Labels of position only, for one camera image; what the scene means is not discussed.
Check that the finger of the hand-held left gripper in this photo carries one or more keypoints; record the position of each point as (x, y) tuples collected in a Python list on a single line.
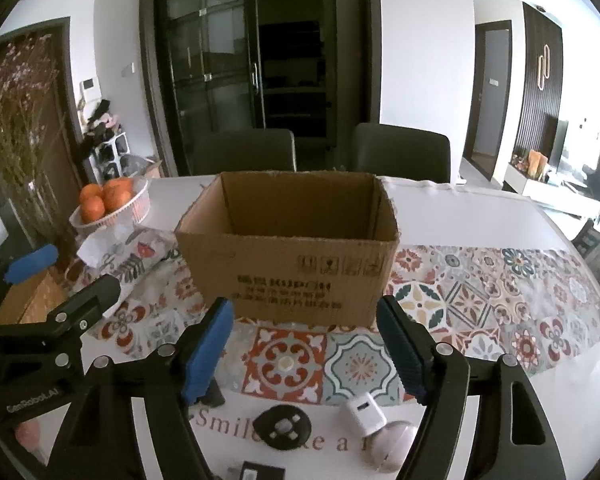
[(92, 297), (30, 262)]

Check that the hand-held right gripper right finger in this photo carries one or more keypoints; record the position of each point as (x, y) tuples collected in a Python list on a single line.
[(405, 355)]

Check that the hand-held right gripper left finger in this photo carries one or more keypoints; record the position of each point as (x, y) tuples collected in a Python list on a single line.
[(207, 355)]

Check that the small black object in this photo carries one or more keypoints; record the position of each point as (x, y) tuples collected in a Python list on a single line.
[(214, 396)]

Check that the white charger adapter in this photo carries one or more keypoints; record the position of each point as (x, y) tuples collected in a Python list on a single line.
[(362, 412)]

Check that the white round puck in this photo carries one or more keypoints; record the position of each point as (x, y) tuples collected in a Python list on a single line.
[(395, 447)]

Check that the brown cardboard box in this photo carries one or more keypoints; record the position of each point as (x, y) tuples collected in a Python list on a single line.
[(280, 280)]

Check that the black round disc gadget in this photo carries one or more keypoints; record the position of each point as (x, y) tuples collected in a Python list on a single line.
[(282, 427)]

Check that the black rectangular device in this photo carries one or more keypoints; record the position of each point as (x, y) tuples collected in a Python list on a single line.
[(260, 473)]

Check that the brown round placemat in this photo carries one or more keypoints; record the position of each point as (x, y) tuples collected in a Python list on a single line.
[(25, 296)]

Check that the glass vase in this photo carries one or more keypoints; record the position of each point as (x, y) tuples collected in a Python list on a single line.
[(62, 232)]

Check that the floral fabric tissue pack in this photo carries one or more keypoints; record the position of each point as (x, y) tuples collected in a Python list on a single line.
[(130, 255)]

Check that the orange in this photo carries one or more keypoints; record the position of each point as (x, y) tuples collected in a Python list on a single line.
[(117, 197), (92, 209), (90, 191), (125, 181)]

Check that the white fruit basket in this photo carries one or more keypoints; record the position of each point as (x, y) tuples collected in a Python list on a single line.
[(135, 207)]

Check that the white shoe rack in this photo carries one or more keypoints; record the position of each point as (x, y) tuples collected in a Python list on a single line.
[(111, 152)]

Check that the dried flower bunch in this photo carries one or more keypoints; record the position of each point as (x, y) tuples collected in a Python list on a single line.
[(20, 125)]

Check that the box with grey bag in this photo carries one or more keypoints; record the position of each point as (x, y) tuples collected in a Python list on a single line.
[(140, 165)]

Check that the brown wooden door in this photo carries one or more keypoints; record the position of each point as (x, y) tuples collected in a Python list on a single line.
[(65, 85)]

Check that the white intercom panel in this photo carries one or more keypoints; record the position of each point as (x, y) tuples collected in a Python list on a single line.
[(89, 87)]

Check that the dark dining chair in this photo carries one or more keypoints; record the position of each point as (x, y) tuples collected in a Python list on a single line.
[(400, 152), (245, 152)]

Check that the white tv console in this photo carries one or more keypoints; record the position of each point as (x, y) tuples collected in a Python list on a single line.
[(545, 187)]

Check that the chair with patterned cushion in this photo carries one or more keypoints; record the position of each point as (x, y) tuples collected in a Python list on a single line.
[(597, 250)]

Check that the orange ornament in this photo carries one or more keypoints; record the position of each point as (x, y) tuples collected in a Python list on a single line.
[(537, 162)]

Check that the television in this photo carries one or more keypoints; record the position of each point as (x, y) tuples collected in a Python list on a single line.
[(560, 140)]

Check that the dark glass sliding door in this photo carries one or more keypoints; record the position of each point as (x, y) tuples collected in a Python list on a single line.
[(215, 60)]

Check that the dark hallway door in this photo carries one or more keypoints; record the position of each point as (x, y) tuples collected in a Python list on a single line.
[(490, 100)]

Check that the white light switch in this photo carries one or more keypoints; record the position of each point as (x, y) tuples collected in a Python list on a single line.
[(126, 69)]

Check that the dark slatted wall panel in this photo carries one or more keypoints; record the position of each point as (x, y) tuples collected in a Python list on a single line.
[(530, 110)]

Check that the white clip wall decoration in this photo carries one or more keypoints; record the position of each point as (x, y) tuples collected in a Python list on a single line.
[(544, 67)]

